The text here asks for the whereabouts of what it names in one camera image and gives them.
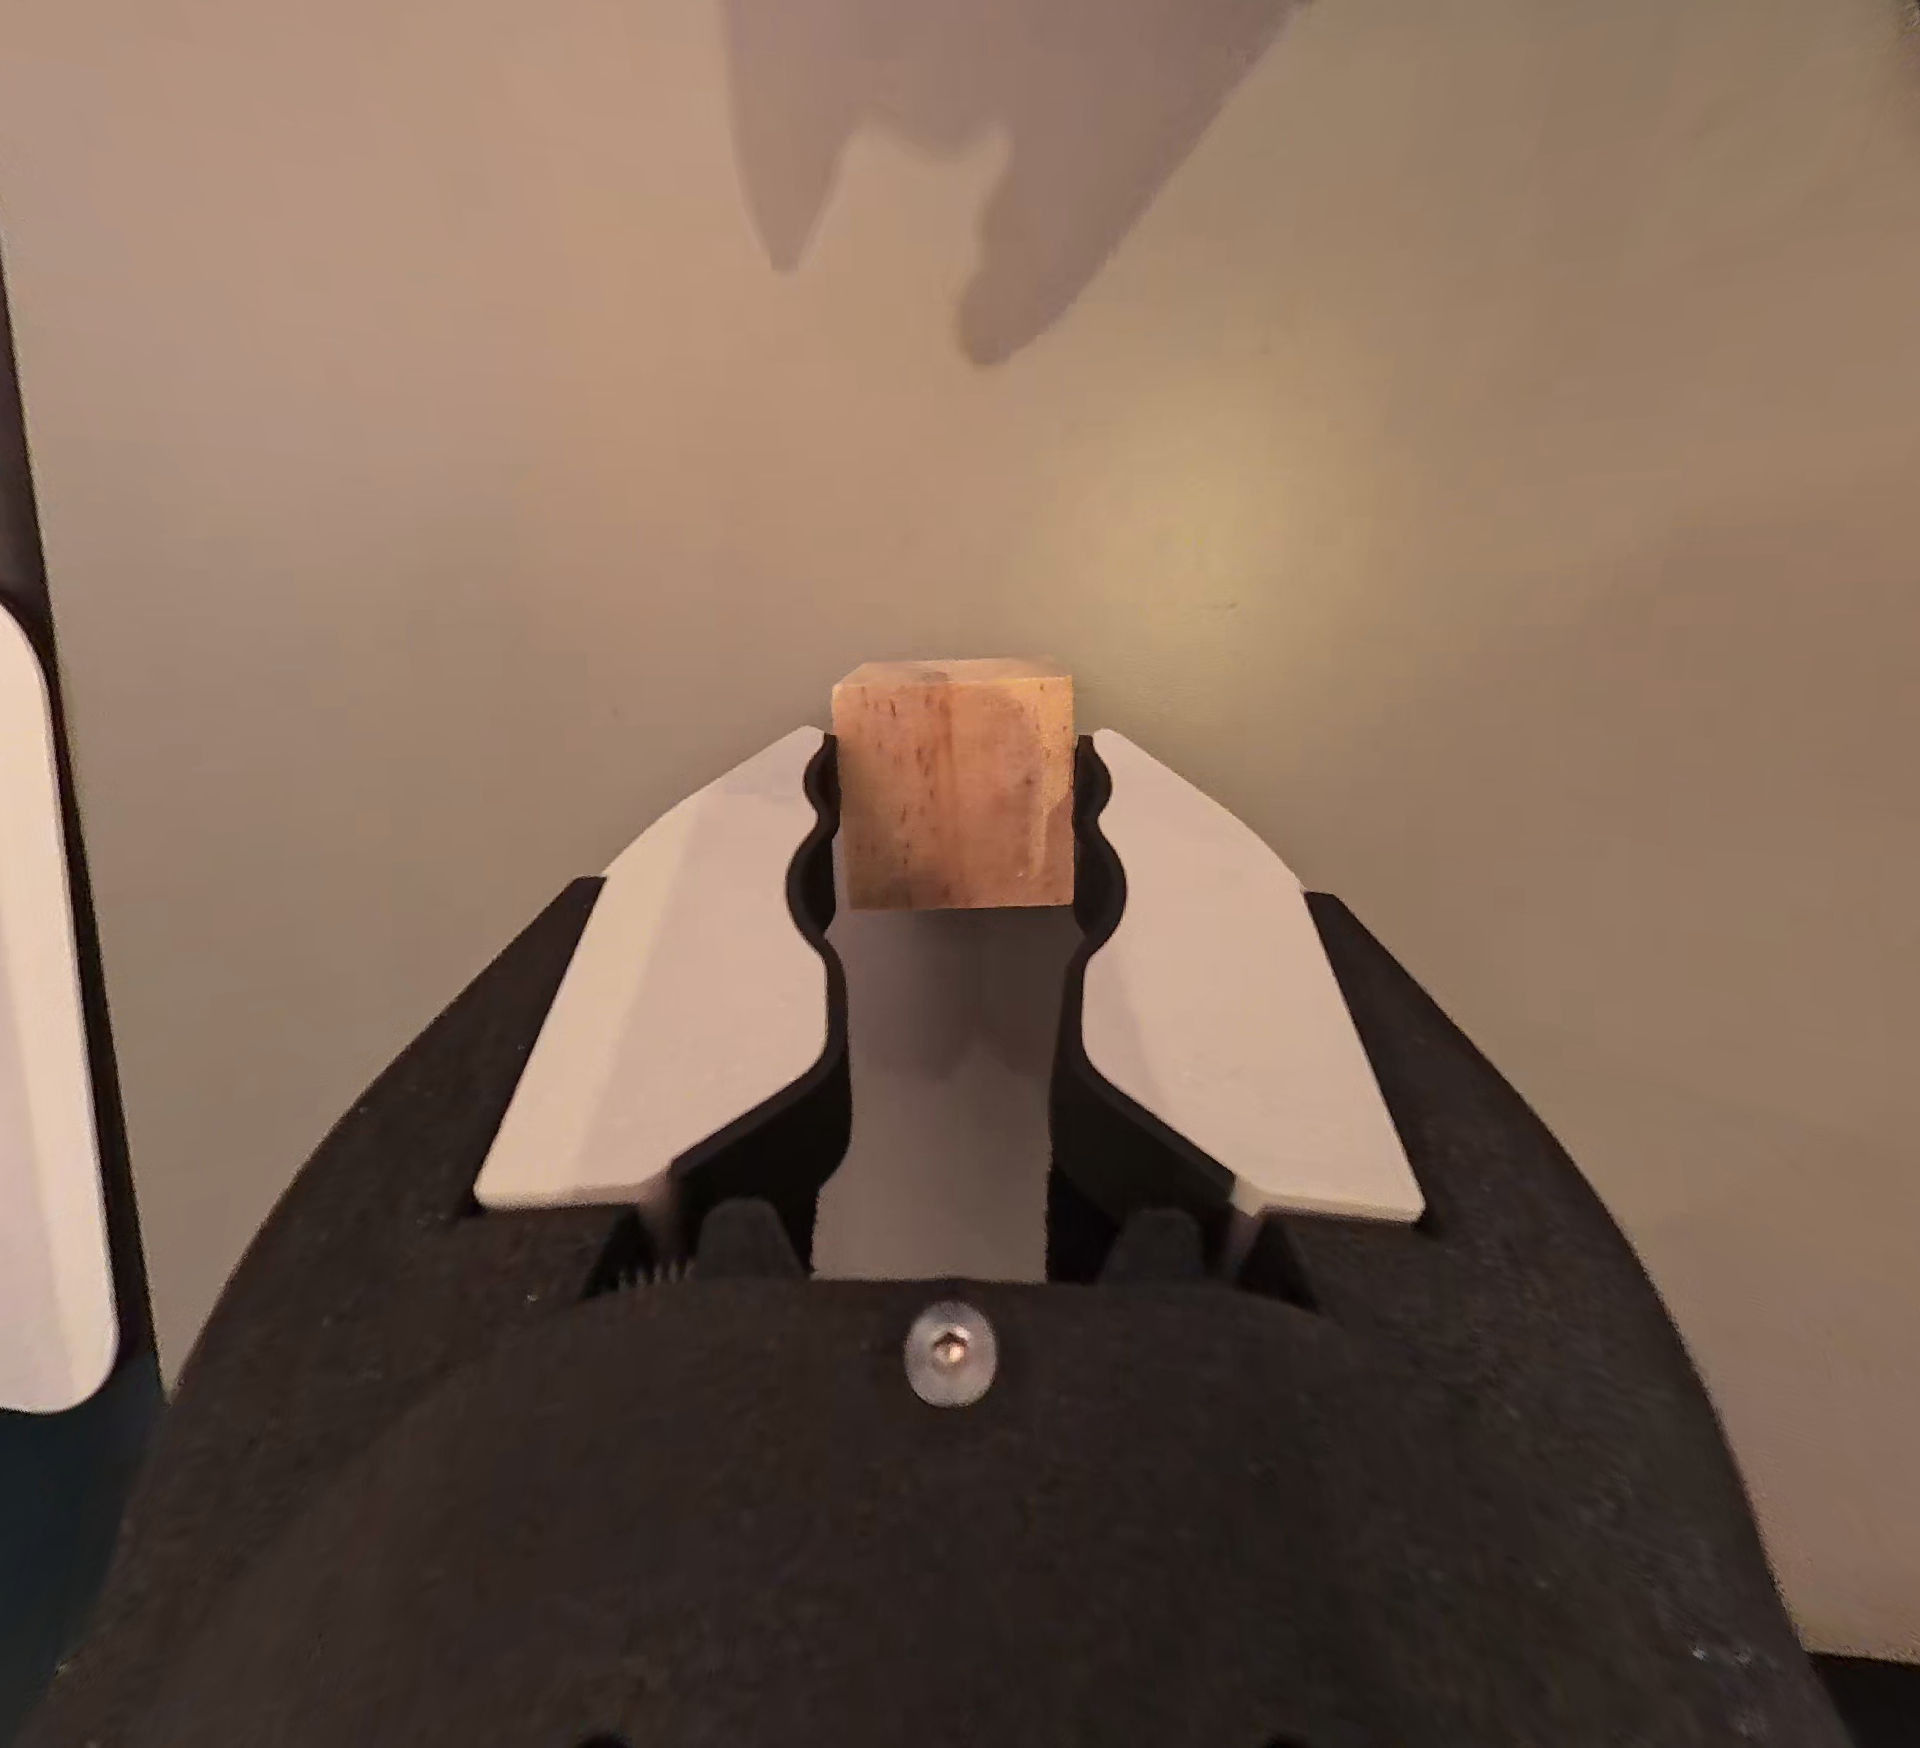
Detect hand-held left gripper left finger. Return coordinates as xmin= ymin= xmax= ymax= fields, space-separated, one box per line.
xmin=472 ymin=724 xmax=856 ymax=1277

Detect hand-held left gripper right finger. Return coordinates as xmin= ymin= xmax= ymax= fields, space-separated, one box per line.
xmin=1047 ymin=728 xmax=1427 ymax=1273

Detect wooden cube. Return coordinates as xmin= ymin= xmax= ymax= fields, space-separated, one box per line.
xmin=832 ymin=653 xmax=1081 ymax=913

